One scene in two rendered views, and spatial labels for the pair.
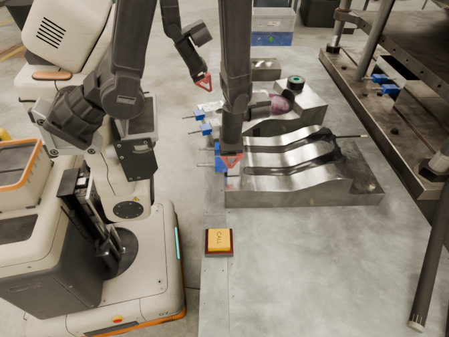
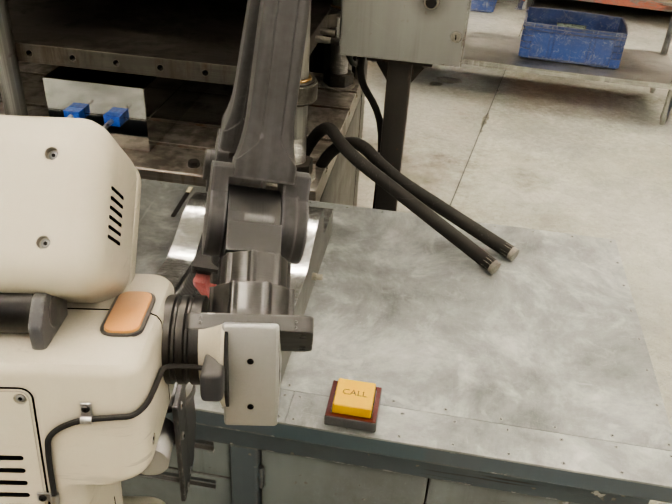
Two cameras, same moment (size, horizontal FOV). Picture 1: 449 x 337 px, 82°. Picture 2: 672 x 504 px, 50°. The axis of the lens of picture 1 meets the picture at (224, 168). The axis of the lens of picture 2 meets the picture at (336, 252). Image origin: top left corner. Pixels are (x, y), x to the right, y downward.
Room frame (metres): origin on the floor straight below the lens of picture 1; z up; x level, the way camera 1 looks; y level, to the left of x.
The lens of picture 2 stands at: (0.28, 0.84, 1.63)
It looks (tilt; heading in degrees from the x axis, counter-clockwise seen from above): 33 degrees down; 279
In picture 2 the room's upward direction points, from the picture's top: 4 degrees clockwise
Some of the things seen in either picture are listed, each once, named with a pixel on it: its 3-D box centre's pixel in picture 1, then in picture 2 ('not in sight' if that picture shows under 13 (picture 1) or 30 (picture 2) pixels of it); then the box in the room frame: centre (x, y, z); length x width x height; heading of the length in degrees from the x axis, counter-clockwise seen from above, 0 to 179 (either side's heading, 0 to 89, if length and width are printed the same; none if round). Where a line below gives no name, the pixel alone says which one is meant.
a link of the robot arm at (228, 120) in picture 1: (234, 114); not in sight; (0.58, -0.03, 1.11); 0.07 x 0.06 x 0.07; 110
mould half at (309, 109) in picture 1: (259, 109); not in sight; (0.99, -0.15, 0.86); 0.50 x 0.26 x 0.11; 109
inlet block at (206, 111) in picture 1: (196, 115); not in sight; (0.95, 0.12, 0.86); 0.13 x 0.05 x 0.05; 109
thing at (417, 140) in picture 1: (431, 97); (133, 107); (1.25, -1.11, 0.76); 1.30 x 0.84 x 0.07; 1
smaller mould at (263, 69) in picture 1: (260, 69); not in sight; (1.44, -0.21, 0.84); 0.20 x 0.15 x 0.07; 91
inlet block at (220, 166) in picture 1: (218, 164); not in sight; (0.58, 0.02, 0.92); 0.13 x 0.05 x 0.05; 93
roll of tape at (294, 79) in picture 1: (295, 82); not in sight; (1.10, -0.32, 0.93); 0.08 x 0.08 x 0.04
